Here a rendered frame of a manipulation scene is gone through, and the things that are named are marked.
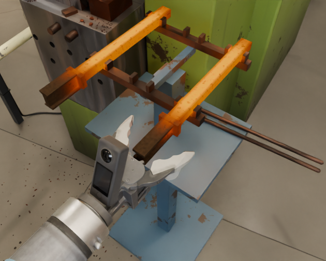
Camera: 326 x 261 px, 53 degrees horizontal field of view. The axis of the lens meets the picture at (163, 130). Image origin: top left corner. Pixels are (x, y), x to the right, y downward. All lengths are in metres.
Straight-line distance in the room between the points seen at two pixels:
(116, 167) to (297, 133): 1.66
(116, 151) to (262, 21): 1.15
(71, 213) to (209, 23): 0.75
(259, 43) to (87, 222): 1.25
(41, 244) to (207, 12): 0.80
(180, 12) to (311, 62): 1.60
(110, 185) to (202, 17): 0.69
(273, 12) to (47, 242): 1.25
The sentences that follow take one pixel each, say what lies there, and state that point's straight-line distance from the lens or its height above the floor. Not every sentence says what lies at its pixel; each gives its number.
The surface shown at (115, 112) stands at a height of 0.77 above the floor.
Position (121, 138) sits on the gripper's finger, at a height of 1.04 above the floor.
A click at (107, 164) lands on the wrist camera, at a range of 0.53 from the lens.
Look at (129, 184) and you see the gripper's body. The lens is 0.57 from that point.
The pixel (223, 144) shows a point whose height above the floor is 0.77.
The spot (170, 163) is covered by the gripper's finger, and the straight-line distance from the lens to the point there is 0.59.
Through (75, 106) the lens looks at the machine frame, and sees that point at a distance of 1.53.
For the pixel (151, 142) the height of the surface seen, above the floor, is 1.04.
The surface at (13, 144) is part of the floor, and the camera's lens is 2.07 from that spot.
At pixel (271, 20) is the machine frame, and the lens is 1.53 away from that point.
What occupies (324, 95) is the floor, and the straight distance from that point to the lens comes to 2.37.
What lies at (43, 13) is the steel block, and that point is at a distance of 1.25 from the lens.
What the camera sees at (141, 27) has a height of 1.04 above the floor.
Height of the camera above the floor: 1.53
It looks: 52 degrees down
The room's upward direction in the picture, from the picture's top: straight up
